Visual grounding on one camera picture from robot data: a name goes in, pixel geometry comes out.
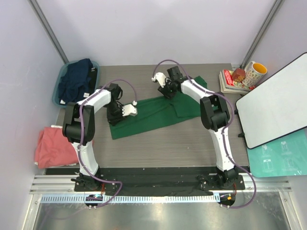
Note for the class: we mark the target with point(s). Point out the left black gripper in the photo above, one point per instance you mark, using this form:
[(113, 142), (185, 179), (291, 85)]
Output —
[(113, 120)]

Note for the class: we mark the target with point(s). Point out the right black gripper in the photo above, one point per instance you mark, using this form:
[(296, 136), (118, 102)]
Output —
[(163, 91)]

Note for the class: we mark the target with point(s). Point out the green t shirt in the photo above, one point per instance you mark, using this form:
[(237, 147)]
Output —
[(155, 113)]

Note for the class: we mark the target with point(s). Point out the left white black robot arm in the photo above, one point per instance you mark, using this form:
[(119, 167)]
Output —
[(79, 128)]

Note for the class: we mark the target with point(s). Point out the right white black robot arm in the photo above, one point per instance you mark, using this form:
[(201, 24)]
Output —
[(215, 118)]

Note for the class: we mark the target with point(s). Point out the stack of books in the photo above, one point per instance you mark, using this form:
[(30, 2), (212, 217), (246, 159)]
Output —
[(229, 86)]

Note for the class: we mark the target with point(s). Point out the navy blue t shirt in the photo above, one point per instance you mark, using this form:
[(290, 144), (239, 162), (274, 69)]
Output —
[(74, 81)]

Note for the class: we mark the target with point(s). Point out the red small box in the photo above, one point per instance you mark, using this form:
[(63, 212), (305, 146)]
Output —
[(238, 75)]

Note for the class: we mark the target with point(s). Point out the pink folded t shirt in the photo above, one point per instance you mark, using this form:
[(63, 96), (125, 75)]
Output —
[(53, 149)]

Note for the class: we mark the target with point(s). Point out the black board clamp knob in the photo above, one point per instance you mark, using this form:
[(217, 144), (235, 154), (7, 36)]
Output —
[(241, 135)]

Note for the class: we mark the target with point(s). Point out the white mug yellow inside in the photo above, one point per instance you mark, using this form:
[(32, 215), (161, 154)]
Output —
[(254, 72)]

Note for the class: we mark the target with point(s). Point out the white board black rim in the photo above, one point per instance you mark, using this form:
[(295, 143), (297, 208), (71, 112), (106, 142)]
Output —
[(277, 107)]

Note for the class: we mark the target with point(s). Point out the teal folding board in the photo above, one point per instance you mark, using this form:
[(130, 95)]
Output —
[(286, 156)]

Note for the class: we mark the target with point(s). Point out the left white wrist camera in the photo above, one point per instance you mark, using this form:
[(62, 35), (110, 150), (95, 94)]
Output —
[(130, 109)]

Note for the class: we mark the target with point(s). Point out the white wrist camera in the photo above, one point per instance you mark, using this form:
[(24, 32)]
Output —
[(130, 109), (160, 78)]

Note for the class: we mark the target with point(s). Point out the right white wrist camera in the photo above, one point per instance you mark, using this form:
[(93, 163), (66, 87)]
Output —
[(160, 78)]

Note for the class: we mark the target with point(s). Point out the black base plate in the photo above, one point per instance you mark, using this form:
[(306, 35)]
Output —
[(161, 181)]

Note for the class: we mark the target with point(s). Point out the aluminium rail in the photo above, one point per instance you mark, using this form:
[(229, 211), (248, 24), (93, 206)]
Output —
[(61, 184)]

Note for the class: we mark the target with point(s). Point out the slotted cable duct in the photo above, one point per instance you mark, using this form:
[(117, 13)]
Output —
[(97, 199)]

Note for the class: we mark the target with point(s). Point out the right aluminium frame post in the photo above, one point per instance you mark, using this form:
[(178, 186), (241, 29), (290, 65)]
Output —
[(277, 4)]

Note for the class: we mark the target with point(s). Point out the aluminium frame post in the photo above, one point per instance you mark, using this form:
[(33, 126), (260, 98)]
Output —
[(49, 31), (277, 4)]

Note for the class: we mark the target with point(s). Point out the left aluminium frame post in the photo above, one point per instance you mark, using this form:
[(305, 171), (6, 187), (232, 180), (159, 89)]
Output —
[(49, 31)]

